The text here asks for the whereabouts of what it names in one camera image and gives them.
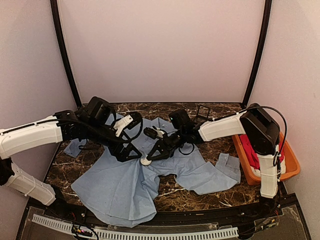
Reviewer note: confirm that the light blue shirt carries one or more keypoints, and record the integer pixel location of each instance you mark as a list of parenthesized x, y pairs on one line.
[(122, 193)]

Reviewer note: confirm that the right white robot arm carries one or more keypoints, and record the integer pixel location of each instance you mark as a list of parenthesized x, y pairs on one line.
[(262, 130)]

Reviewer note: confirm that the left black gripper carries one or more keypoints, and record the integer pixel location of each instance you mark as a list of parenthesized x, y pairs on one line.
[(122, 156)]

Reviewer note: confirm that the white garment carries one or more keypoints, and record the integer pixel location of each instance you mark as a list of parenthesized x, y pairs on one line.
[(257, 172)]

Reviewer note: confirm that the right black frame post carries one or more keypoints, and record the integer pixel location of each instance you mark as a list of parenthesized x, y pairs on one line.
[(259, 52)]

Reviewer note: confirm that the left black frame post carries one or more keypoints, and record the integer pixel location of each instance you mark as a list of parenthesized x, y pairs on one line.
[(56, 17)]

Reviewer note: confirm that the black front rail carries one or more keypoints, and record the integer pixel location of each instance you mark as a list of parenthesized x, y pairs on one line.
[(240, 216)]

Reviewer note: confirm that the red garment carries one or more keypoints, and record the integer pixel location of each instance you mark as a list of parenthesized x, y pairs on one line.
[(252, 157)]

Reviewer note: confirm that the orange plastic basin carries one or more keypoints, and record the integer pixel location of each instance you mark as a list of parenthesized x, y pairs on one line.
[(291, 162)]

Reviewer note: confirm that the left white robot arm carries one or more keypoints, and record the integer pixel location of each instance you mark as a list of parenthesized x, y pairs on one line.
[(97, 121)]

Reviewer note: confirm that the round floral brooch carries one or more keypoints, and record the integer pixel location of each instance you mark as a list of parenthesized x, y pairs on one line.
[(145, 161)]

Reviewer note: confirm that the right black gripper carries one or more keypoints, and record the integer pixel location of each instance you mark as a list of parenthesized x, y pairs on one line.
[(166, 145)]

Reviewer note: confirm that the black frame post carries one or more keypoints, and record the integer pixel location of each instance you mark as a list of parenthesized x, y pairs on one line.
[(56, 17), (259, 52)]

